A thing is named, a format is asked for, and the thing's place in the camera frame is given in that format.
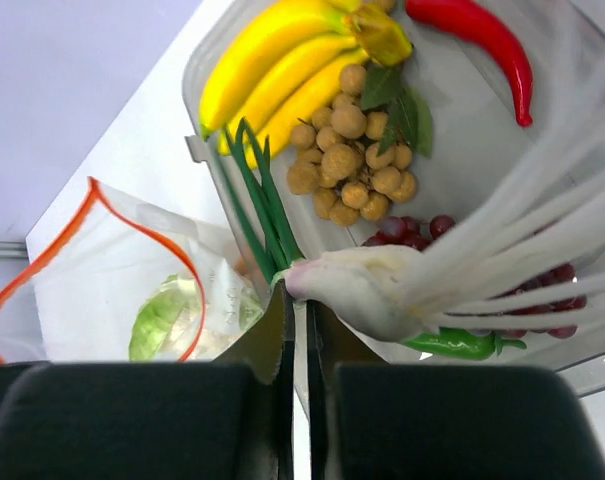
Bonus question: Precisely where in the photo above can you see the red chili pepper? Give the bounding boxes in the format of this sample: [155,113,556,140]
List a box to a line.
[405,0,534,128]

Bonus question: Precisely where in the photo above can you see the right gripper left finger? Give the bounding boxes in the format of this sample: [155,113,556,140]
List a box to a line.
[0,286,295,479]

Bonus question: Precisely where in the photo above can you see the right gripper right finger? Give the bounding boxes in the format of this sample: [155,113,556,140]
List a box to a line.
[306,302,605,479]

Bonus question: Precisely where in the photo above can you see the brown longan cluster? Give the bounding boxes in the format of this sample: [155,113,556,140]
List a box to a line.
[286,64,433,227]

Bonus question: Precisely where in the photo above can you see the red grape bunch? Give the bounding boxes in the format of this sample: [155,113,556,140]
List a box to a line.
[343,215,587,342]

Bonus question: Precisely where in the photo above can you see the clear plastic food bin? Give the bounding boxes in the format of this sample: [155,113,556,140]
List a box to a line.
[182,1,605,396]

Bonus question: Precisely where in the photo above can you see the clear zip top bag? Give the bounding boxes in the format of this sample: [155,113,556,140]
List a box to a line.
[0,180,254,365]

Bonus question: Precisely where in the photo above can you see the white cauliflower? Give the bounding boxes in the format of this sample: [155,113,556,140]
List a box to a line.
[128,272,263,362]

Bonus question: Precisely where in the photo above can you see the green chili pepper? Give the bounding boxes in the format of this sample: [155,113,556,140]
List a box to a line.
[402,328,527,361]

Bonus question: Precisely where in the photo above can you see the yellow banana bunch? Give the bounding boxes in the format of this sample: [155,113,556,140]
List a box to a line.
[199,1,413,156]

